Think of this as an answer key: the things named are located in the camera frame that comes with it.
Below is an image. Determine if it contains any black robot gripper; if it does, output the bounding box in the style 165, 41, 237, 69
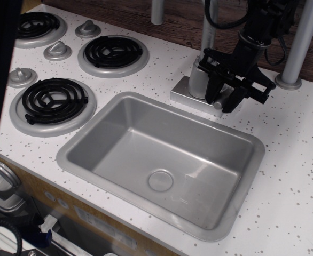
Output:
199, 33, 276, 113

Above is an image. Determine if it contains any silver faucet lever handle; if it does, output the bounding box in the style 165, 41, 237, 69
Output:
213, 84, 234, 109

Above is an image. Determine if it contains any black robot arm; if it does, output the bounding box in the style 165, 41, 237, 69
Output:
199, 1, 299, 113

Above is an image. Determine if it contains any silver toy faucet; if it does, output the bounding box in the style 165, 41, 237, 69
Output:
170, 0, 240, 118

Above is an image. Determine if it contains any grey plastic sink basin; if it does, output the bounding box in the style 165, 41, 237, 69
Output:
56, 92, 265, 242

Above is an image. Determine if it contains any back right stove burner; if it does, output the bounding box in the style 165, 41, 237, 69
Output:
77, 35, 149, 78

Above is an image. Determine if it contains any stove burner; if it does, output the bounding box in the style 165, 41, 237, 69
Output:
14, 12, 67, 49
9, 78, 97, 138
77, 35, 149, 78

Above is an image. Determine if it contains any grey stove knob rear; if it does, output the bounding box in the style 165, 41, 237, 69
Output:
75, 20, 101, 38

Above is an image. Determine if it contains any grey stove knob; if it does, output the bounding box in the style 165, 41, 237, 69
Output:
43, 41, 72, 61
7, 68, 37, 88
75, 20, 101, 38

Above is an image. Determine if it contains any grey stove knob middle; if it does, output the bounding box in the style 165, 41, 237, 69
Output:
43, 41, 72, 61

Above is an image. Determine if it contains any front right stove burner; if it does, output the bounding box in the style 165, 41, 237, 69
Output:
9, 78, 97, 138

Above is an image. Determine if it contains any back left stove burner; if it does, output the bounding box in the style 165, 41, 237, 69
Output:
14, 12, 67, 49

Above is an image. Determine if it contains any grey stove knob front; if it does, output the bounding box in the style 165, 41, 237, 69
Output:
7, 68, 37, 88

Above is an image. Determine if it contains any silver oven dial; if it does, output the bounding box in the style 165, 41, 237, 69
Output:
0, 161, 21, 200

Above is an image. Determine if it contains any grey support post right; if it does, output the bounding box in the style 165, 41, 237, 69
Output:
275, 0, 313, 91

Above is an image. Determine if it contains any grey support post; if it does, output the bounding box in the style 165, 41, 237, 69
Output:
151, 0, 165, 25
275, 0, 313, 91

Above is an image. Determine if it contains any grey support post left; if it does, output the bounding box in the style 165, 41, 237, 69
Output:
151, 0, 165, 25

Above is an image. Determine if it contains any black braided cable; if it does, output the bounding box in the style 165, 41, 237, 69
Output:
0, 217, 26, 256

